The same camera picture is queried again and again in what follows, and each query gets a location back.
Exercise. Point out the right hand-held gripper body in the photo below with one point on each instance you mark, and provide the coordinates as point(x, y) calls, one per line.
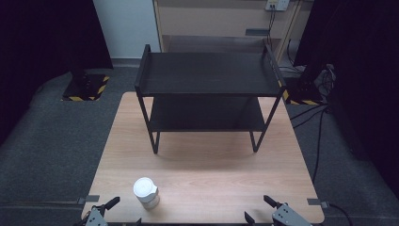
point(290, 217)

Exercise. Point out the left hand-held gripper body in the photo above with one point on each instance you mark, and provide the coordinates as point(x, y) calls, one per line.
point(95, 218)

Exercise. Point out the white lidded jar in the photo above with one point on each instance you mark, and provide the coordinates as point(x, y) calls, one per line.
point(145, 189)

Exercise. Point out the black stand base striped tape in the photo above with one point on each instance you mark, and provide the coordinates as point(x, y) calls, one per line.
point(85, 88)
point(302, 92)

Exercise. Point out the black two-tier shelf rack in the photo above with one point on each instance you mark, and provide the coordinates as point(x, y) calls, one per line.
point(207, 73)

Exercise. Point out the black curtain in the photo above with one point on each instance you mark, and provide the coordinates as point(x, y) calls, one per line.
point(47, 47)
point(360, 78)

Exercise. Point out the beige wooden cabinet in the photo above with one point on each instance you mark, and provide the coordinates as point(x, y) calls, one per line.
point(216, 22)

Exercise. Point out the grey table bracket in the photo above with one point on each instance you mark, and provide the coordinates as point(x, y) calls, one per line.
point(88, 199)
point(317, 202)

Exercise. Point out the white wall socket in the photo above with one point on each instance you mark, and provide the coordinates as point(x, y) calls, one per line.
point(277, 4)

